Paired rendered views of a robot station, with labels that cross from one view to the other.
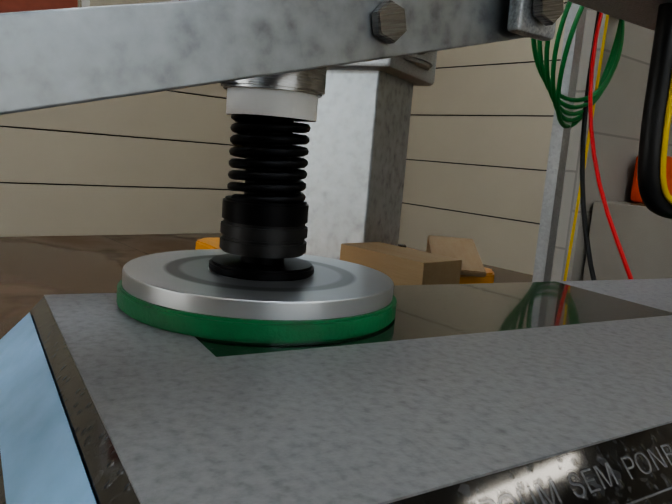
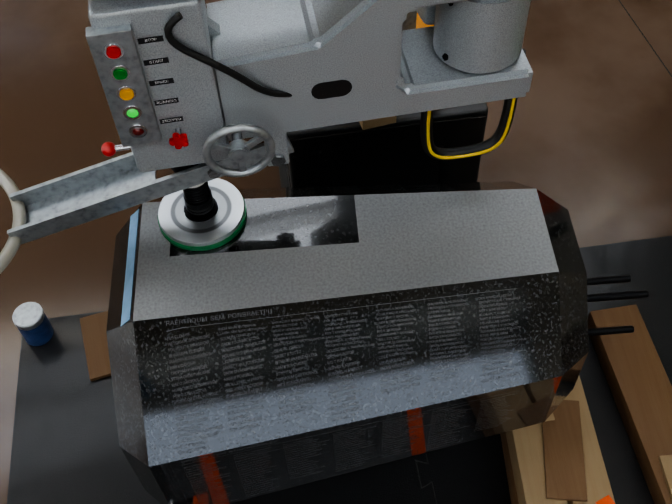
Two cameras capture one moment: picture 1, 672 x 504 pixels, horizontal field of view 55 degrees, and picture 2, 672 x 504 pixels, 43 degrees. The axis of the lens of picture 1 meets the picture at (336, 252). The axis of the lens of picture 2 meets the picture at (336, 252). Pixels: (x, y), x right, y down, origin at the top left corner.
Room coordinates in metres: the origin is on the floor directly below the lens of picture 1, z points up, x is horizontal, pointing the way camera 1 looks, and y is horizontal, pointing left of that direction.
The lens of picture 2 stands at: (-0.52, -0.88, 2.54)
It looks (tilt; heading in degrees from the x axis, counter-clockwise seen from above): 54 degrees down; 29
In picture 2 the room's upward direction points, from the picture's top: 3 degrees counter-clockwise
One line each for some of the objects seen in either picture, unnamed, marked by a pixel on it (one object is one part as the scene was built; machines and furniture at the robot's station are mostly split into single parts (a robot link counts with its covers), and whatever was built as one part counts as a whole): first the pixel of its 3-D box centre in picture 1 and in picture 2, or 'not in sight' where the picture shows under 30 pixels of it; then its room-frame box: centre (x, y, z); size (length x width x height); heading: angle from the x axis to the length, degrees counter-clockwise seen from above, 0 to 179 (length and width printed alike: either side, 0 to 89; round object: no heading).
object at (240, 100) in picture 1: (272, 94); not in sight; (0.51, 0.06, 1.03); 0.07 x 0.07 x 0.04
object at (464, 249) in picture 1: (454, 254); not in sight; (1.31, -0.25, 0.80); 0.20 x 0.10 x 0.05; 177
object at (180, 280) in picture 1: (261, 278); (201, 210); (0.51, 0.06, 0.89); 0.21 x 0.21 x 0.01
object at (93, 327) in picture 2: not in sight; (99, 345); (0.40, 0.56, 0.02); 0.25 x 0.10 x 0.01; 44
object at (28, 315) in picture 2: not in sight; (33, 324); (0.35, 0.77, 0.08); 0.10 x 0.10 x 0.13
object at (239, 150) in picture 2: not in sight; (237, 138); (0.48, -0.11, 1.24); 0.15 x 0.10 x 0.15; 127
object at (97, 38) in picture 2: not in sight; (126, 87); (0.37, 0.05, 1.41); 0.08 x 0.03 x 0.28; 127
